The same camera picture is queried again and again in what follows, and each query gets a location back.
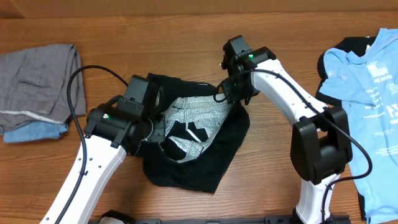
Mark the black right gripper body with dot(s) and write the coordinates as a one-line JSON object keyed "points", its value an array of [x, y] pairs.
{"points": [[240, 88]]}

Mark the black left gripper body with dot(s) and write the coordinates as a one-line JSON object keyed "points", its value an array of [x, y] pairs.
{"points": [[158, 132]]}

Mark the black shorts with mesh lining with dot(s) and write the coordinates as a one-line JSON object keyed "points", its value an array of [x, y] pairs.
{"points": [[202, 136]]}

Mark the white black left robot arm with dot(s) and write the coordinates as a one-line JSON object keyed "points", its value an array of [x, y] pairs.
{"points": [[113, 130]]}

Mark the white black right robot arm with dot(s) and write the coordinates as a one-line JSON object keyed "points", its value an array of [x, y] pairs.
{"points": [[319, 149]]}

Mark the folded blue cloth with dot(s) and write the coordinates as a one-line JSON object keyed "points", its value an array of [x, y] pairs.
{"points": [[36, 130]]}

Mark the black garment under blue shirt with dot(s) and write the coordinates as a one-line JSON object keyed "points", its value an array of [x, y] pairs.
{"points": [[348, 44]]}

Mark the light blue t-shirt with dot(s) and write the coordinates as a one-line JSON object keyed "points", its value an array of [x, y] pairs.
{"points": [[367, 88]]}

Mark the folded grey shorts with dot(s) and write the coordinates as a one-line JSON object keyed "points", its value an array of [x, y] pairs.
{"points": [[34, 84]]}

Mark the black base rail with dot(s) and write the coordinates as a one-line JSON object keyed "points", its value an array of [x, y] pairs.
{"points": [[113, 216]]}

